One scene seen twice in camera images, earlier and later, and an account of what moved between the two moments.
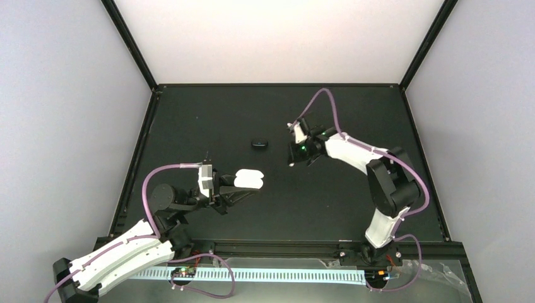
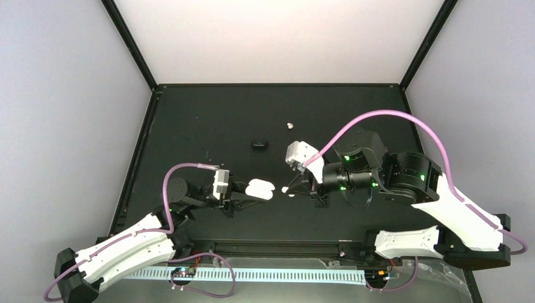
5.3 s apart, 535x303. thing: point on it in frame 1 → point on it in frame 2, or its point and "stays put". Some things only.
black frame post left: x=120 y=24 stays put
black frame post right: x=445 y=11 stays put
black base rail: x=318 y=248 stays put
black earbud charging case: x=259 y=144 stays put
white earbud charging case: x=249 y=178 → x=260 y=189
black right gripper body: x=303 y=153 → x=320 y=197
